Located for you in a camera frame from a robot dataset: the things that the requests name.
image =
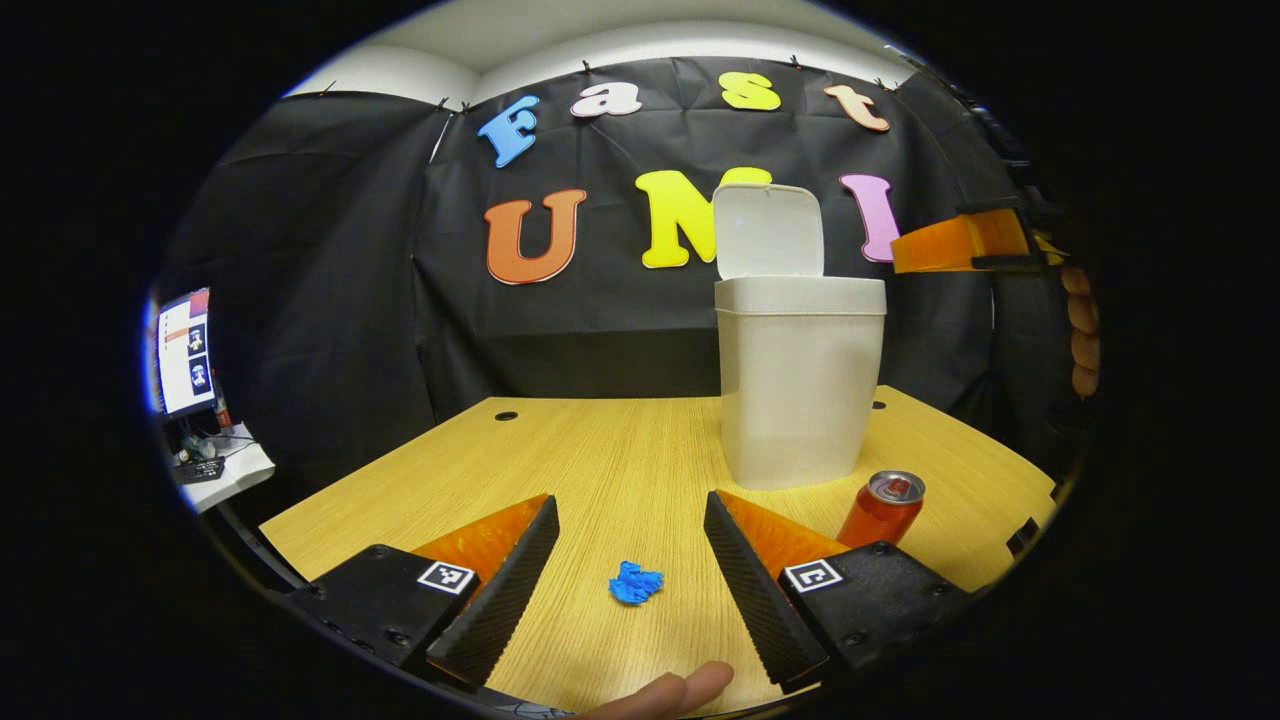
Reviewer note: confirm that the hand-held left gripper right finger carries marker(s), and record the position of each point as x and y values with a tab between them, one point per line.
755	590

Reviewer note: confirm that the white desktop garbage bin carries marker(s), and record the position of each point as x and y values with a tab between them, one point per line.
800	390

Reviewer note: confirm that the black keyboard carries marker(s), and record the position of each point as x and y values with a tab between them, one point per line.
198	471

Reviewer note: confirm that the computer monitor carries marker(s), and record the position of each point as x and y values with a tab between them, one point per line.
185	350

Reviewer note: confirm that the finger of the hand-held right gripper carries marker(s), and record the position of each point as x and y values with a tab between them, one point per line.
960	240

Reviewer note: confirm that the white side table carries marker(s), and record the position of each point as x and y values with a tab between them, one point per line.
240	470

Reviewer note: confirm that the red pop can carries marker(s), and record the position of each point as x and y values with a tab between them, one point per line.
885	515

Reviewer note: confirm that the wooden desktop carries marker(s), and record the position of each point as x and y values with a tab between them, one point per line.
620	470

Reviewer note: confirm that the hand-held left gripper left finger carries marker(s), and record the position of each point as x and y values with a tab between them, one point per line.
505	595

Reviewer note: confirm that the black backdrop cloth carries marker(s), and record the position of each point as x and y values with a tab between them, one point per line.
350	300

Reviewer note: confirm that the blue paper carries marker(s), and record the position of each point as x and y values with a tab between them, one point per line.
633	585

